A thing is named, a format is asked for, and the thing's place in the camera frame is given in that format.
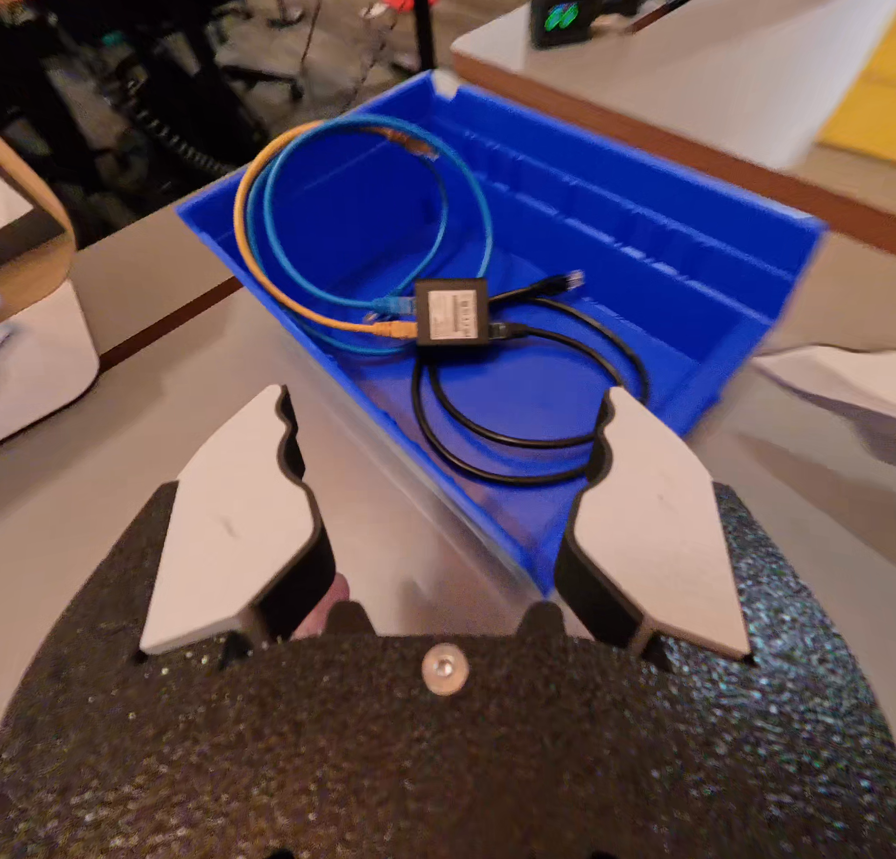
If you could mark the yellow plastic bin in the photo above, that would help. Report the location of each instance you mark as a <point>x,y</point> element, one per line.
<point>868,117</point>

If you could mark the black pole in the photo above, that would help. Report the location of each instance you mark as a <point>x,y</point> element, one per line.
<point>423,19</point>

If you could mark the black device with green logo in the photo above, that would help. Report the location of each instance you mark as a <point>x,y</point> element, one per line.
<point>560,16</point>

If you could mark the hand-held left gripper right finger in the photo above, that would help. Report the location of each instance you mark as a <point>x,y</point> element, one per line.
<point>658,523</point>

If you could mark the black adapter box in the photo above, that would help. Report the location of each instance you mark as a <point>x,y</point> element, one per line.
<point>451,313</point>

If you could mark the blue plastic bin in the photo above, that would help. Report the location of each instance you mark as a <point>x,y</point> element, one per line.
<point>350,208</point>

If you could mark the person's left hand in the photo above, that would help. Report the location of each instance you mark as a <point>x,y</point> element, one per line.
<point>325,603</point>

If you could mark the wooden document stand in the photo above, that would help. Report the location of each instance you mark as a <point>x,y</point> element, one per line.
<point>42,362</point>

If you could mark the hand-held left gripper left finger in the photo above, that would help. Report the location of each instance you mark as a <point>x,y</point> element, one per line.
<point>231,523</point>

